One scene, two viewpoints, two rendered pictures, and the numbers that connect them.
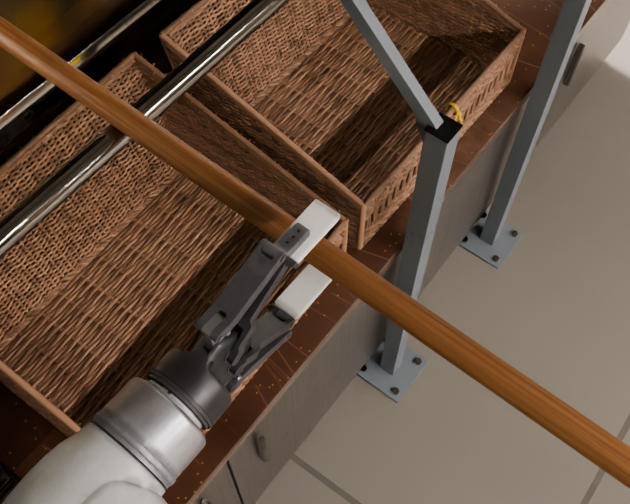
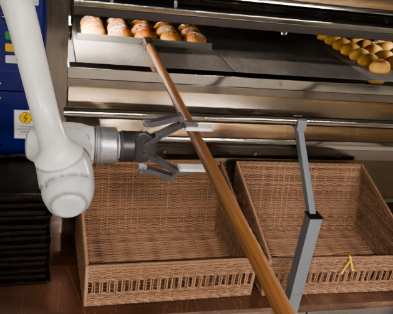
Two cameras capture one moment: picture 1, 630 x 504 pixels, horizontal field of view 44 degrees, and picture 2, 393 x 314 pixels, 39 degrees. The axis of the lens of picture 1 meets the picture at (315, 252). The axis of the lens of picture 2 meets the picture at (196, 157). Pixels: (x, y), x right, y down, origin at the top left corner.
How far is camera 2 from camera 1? 98 cm
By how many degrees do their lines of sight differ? 43
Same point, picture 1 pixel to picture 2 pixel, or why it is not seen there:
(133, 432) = (100, 129)
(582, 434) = (232, 207)
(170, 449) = (105, 140)
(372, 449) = not seen: outside the picture
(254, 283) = (167, 118)
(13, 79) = not seen: hidden behind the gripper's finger
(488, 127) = (374, 298)
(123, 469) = (89, 132)
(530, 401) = (224, 195)
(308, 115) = (286, 245)
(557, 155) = not seen: outside the picture
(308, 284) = (193, 166)
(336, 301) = (231, 304)
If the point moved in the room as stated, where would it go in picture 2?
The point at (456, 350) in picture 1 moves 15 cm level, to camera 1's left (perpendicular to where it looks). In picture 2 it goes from (215, 177) to (164, 152)
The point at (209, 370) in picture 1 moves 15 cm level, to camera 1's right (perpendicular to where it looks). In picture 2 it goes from (135, 136) to (183, 159)
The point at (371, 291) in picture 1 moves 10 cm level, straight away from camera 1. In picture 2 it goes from (205, 157) to (234, 149)
